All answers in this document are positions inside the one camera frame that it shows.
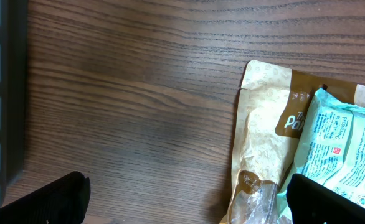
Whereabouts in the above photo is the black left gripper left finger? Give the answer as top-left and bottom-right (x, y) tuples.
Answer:
(0, 171), (91, 224)

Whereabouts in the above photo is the brown Pantree bag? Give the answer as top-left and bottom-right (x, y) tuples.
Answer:
(221, 60), (365, 223)

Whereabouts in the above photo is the grey plastic mesh basket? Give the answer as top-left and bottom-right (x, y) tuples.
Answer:
(0, 0), (28, 207)

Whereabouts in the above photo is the green wet wipes pack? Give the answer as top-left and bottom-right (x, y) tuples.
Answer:
(277, 89), (365, 220)

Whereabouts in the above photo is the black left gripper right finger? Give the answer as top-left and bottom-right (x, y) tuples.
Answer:
(287, 174), (365, 224)

